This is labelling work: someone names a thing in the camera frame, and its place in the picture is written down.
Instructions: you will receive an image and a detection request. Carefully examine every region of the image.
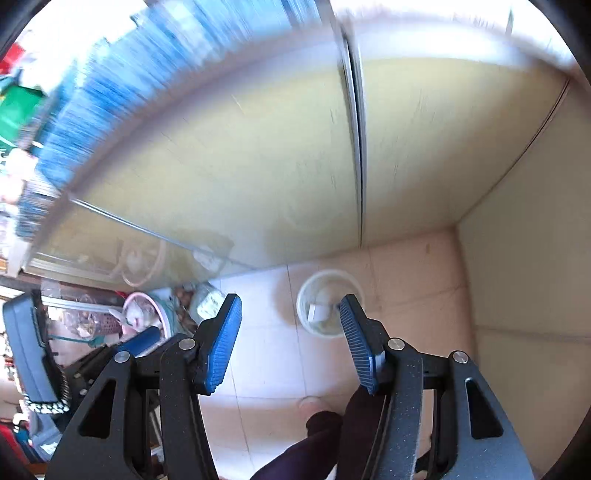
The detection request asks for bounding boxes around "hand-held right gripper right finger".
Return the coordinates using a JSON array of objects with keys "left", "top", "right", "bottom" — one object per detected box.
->
[{"left": 338, "top": 294, "right": 535, "bottom": 480}]

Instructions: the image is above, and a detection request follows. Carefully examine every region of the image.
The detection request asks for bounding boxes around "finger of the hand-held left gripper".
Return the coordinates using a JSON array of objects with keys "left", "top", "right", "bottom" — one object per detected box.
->
[{"left": 62, "top": 325, "right": 162, "bottom": 398}]

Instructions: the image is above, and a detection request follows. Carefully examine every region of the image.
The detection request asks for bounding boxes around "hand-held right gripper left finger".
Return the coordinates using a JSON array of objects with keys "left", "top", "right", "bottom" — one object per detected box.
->
[{"left": 46, "top": 293, "right": 243, "bottom": 480}]

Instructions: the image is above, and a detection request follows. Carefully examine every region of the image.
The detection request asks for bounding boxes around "white plastic waste bin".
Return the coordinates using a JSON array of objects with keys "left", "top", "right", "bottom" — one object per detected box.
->
[{"left": 297, "top": 271, "right": 365, "bottom": 339}]

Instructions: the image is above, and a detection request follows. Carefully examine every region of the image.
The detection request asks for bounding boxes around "pink plastic basin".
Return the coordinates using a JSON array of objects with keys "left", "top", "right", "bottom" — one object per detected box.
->
[{"left": 121, "top": 292, "right": 168, "bottom": 334}]

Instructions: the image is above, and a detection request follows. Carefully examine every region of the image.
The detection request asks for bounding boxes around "clear bag with paper label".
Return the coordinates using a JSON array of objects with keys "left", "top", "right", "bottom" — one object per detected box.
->
[{"left": 191, "top": 284, "right": 228, "bottom": 320}]

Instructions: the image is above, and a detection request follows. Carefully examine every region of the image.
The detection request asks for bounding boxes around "white crumpled paper scrap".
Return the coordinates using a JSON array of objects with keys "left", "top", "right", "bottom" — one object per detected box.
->
[{"left": 308, "top": 302, "right": 334, "bottom": 324}]

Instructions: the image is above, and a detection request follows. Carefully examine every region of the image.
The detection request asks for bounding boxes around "brown bulbs pile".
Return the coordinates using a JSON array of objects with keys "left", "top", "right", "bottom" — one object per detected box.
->
[{"left": 172, "top": 286, "right": 200, "bottom": 334}]

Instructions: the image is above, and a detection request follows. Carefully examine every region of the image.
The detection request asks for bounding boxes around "person's right leg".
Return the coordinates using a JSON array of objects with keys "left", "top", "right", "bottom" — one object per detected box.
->
[{"left": 341, "top": 387, "right": 393, "bottom": 480}]

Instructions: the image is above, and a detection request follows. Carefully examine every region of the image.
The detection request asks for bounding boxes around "person's leg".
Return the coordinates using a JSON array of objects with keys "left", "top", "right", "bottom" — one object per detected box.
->
[
  {"left": 341, "top": 387, "right": 393, "bottom": 480},
  {"left": 252, "top": 410, "right": 346, "bottom": 480}
]

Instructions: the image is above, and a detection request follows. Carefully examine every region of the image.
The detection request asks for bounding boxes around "person's left leg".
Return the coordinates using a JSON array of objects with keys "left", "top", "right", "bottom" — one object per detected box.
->
[{"left": 252, "top": 410, "right": 346, "bottom": 480}]

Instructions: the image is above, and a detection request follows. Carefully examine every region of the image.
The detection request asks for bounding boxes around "pale yellow cabinet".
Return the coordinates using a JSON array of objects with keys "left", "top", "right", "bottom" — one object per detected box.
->
[{"left": 23, "top": 51, "right": 591, "bottom": 467}]

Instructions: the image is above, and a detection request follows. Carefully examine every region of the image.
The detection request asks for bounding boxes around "green box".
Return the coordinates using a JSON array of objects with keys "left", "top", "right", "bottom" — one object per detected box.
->
[{"left": 0, "top": 83, "right": 47, "bottom": 145}]

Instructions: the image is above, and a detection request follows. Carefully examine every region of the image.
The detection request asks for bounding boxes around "blue patterned tablecloth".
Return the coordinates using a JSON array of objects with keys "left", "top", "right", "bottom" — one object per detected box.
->
[{"left": 14, "top": 0, "right": 333, "bottom": 241}]

